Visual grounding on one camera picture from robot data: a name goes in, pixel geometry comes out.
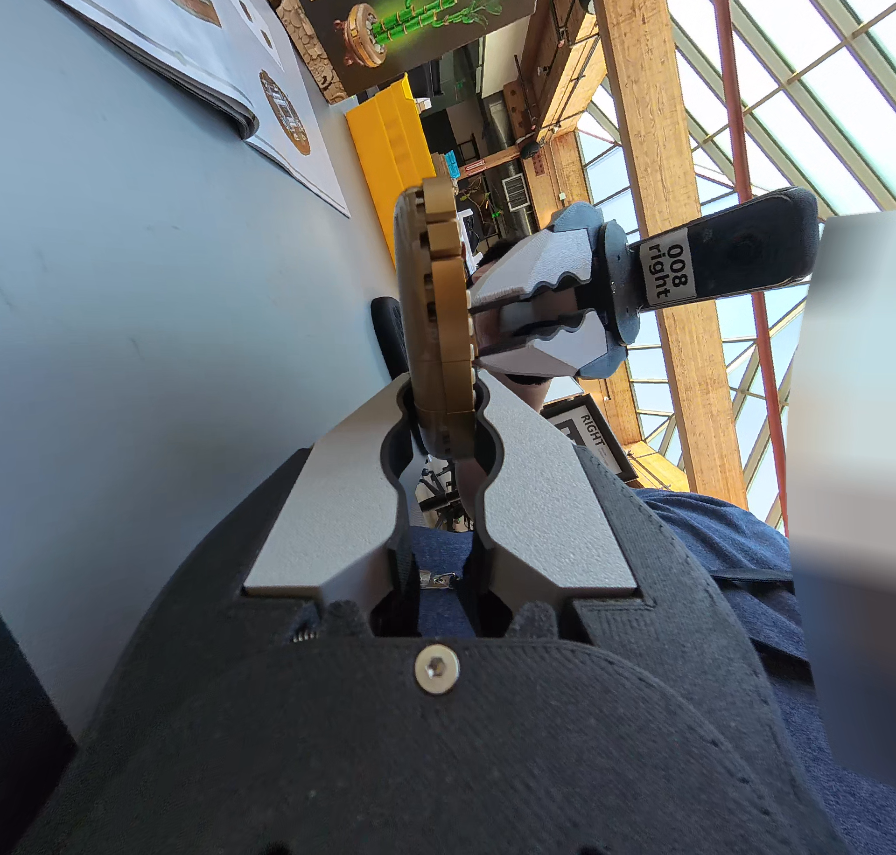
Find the red pipe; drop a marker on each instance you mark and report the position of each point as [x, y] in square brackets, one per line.
[731, 99]

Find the round gold lego model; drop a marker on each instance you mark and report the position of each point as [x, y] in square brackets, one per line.
[437, 323]

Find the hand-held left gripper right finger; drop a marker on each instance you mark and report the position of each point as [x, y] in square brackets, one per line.
[553, 512]

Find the lego instruction booklet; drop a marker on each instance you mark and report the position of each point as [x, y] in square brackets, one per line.
[175, 29]

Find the lego set box bamboo picture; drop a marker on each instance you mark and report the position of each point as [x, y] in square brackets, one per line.
[420, 29]

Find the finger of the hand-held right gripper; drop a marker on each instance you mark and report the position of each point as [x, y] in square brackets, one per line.
[546, 260]
[560, 351]

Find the yellow plastic bin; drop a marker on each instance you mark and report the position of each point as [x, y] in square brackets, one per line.
[392, 162]

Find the person's right hand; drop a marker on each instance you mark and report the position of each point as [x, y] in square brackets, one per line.
[472, 484]

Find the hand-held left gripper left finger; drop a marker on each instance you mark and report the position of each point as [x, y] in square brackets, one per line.
[329, 505]

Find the metal badge clip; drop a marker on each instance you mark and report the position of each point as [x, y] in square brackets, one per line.
[437, 578]

